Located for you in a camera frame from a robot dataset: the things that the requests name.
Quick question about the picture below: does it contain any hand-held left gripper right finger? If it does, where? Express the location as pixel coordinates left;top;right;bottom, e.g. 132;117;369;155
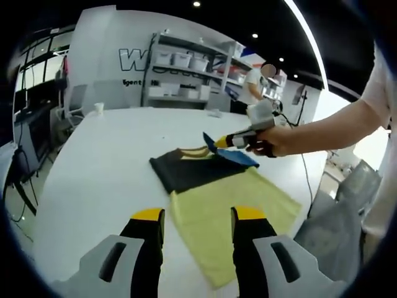
231;205;347;298

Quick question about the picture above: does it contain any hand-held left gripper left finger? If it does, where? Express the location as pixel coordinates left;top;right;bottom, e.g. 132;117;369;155
52;208;166;298

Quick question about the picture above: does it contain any yellow garment with dark sleeves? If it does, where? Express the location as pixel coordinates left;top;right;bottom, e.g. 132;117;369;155
149;132;303;291

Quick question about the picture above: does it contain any person's right hand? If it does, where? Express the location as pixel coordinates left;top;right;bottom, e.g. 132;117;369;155
246;125;300;160

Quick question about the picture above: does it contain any black tripod stand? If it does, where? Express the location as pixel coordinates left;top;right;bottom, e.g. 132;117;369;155
292;84;308;125

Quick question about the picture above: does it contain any white flat storage box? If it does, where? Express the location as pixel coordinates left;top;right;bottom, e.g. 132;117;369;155
198;84;212;101
148;83;181;98
179;88;200;100

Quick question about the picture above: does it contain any grey mesh chair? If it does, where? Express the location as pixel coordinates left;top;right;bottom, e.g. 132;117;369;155
293;160;383;287

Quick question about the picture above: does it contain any white lidded storage bin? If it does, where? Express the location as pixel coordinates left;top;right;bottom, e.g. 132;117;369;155
154;51;173;66
172;52;192;68
189;55;210;72

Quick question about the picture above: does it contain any ceiling light strip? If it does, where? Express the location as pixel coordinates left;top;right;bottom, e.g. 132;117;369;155
284;0;330;91

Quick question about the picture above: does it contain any black workstation desk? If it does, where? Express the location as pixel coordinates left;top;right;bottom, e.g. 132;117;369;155
12;102;68;215

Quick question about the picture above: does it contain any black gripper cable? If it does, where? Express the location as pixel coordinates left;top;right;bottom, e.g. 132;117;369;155
301;153;313;219

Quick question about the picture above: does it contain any black floor cable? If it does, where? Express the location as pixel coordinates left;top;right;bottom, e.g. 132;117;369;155
8;183;35;243

